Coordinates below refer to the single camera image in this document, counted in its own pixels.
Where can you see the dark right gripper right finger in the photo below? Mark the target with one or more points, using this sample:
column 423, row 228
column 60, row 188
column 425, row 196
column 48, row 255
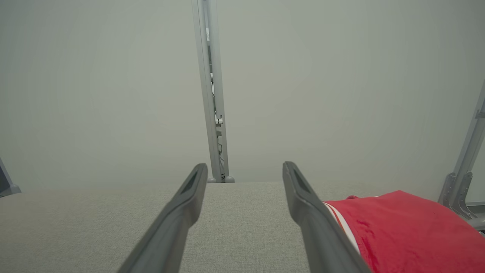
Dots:
column 322, row 235

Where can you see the grey metal post with bracket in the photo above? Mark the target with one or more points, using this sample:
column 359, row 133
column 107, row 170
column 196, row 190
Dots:
column 460, row 182

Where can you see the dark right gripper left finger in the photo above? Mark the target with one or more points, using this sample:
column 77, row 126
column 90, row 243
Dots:
column 166, row 231

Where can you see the dark grey stand foot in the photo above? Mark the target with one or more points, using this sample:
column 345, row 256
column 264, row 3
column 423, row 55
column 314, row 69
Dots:
column 7, row 184

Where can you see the grey metal stand post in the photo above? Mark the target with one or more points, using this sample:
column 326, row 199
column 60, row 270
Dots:
column 214, row 113

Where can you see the red and white basketball jersey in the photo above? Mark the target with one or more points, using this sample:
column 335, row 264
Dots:
column 409, row 235

